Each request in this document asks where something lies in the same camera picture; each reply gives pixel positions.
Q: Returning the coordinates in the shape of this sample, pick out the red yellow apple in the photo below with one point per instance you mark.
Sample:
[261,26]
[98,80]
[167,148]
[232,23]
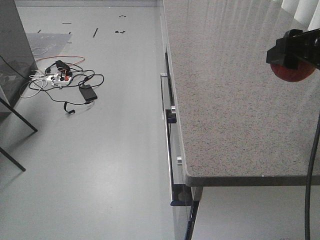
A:
[303,71]

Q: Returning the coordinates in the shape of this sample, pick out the grey speckled kitchen counter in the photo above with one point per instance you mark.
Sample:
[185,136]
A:
[246,134]

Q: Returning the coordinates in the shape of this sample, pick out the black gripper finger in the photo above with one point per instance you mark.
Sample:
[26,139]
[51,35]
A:
[294,47]

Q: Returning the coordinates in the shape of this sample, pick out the chrome drawer handle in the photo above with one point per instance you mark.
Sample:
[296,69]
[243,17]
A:
[167,97]

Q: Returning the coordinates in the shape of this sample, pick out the white power strip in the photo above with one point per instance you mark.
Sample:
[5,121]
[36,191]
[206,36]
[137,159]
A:
[59,80]

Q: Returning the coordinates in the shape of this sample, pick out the dark grey cabinet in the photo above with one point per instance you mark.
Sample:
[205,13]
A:
[16,58]

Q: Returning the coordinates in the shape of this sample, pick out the black power adapter brick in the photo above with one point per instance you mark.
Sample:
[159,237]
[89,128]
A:
[88,93]

